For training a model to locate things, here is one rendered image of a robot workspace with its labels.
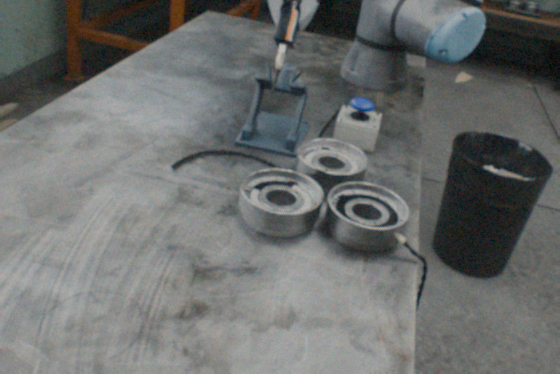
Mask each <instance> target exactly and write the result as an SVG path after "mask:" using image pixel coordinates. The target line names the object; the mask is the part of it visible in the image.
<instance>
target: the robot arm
mask: <svg viewBox="0 0 560 374"><path fill-rule="evenodd" d="M268 1H269V6H270V10H271V15H272V18H273V20H274V22H275V25H276V27H277V26H278V22H279V18H280V11H281V9H282V6H283V4H284V2H285V0H268ZM319 2H320V0H301V2H300V5H299V7H300V15H299V18H298V20H297V32H301V31H302V30H303V29H305V28H306V27H307V26H308V24H309V23H310V21H311V20H312V18H313V16H314V14H315V12H316V9H317V7H318V4H319ZM482 4H483V0H363V2H362V7H361V13H360V18H359V23H358V28H357V33H356V38H355V42H354V44H353V46H352V47H351V49H350V51H349V53H348V54H347V56H346V58H345V60H344V62H343V64H342V69H341V75H342V77H343V78H344V79H345V80H347V81H348V82H350V83H352V84H354V85H357V86H360V87H363V88H366V89H370V90H375V91H383V92H395V91H400V90H403V89H404V88H405V87H406V84H407V80H408V70H407V58H406V51H407V47H408V48H411V49H414V50H416V51H418V52H420V53H422V54H425V55H427V56H428V57H429V58H431V59H436V60H439V61H441V62H444V63H454V62H457V61H460V60H461V59H463V58H464V57H466V56H467V55H468V54H469V53H470V52H471V51H472V50H473V49H474V48H475V46H477V45H478V43H479V42H480V40H481V38H482V35H483V32H484V29H485V25H484V24H485V22H486V19H485V15H484V13H483V12H482V11H481V10H480V9H481V6H482Z"/></svg>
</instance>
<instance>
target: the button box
mask: <svg viewBox="0 0 560 374"><path fill-rule="evenodd" d="M357 111H358V110H356V109H354V108H352V107H350V106H346V105H343V106H342V108H341V111H340V113H339V116H338V118H337V122H336V127H335V133H334V138H333V140H338V141H342V142H345V143H348V144H350V145H353V146H355V147H356V148H358V149H360V150H361V151H362V152H366V153H370V154H373V151H374V147H375V143H376V139H377V136H378V130H379V125H380V119H381V115H382V114H381V113H377V112H373V111H370V112H364V116H359V115H357Z"/></svg>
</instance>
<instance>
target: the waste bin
mask: <svg viewBox="0 0 560 374"><path fill-rule="evenodd" d="M484 166H492V167H493V168H494V169H495V170H498V171H499V170H500V169H503V170H506V171H507V172H510V173H513V174H516V175H519V176H522V178H518V177H512V176H508V175H504V174H500V173H497V172H494V171H491V170H489V169H487V168H484ZM552 173H553V167H552V165H551V163H550V162H549V160H548V159H547V158H546V157H545V156H544V155H543V154H542V153H541V152H539V151H538V150H537V149H535V148H534V147H532V146H531V145H529V144H526V143H524V142H521V141H519V140H517V139H514V138H511V137H508V136H505V135H502V134H498V133H493V132H487V131H467V132H462V133H460V134H458V135H456V137H455V138H454V139H453V142H452V151H451V155H450V159H449V163H448V169H447V177H446V181H445V186H444V191H443V195H442V200H441V204H440V209H439V213H438V218H437V224H436V228H435V233H434V237H433V243H432V244H433V249H434V251H435V253H436V254H437V255H438V257H439V258H440V259H441V260H442V261H443V262H444V263H446V264H447V265H448V266H450V267H451V268H453V269H455V270H458V271H460V272H463V273H466V274H467V275H469V276H473V277H478V278H490V277H495V276H498V275H500V274H501V273H502V272H503V271H504V270H505V268H506V265H507V262H508V260H510V259H509V258H511V256H512V254H513V252H514V250H515V248H516V246H517V243H518V241H519V239H520V237H521V235H522V233H523V231H524V229H525V227H526V225H527V222H528V220H529V218H530V216H531V214H532V212H533V210H534V208H535V206H536V204H537V203H538V201H539V199H540V197H541V195H542V192H543V190H544V188H545V186H546V183H547V181H548V180H549V179H550V177H551V175H552Z"/></svg>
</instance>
